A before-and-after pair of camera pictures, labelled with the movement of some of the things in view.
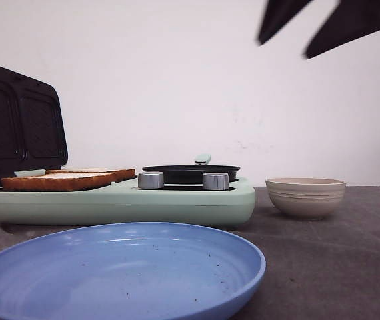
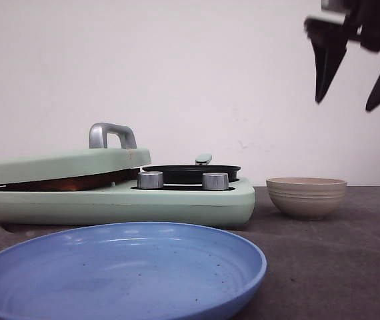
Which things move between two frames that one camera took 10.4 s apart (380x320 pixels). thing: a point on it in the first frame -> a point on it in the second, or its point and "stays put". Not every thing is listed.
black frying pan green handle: (192, 174) stays put
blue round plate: (139, 271) stays put
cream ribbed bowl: (306, 199) stays put
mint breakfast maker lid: (20, 125) -> (97, 159)
